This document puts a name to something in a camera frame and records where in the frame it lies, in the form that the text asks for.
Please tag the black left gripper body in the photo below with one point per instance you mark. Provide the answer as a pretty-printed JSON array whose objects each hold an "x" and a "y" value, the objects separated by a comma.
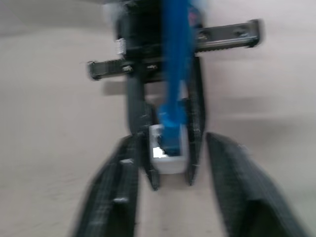
[{"x": 140, "y": 29}]

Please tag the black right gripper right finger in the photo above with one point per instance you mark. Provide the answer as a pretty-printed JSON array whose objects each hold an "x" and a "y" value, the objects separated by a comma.
[{"x": 247, "y": 192}]

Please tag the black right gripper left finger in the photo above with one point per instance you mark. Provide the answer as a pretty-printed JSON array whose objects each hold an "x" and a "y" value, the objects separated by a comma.
[{"x": 108, "y": 197}]

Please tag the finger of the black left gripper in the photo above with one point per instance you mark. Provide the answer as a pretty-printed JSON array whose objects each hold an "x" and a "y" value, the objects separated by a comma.
[
  {"x": 138, "y": 116},
  {"x": 196, "y": 118}
]

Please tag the white coupler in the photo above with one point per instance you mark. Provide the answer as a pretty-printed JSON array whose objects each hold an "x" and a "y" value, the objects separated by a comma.
[{"x": 170, "y": 164}]

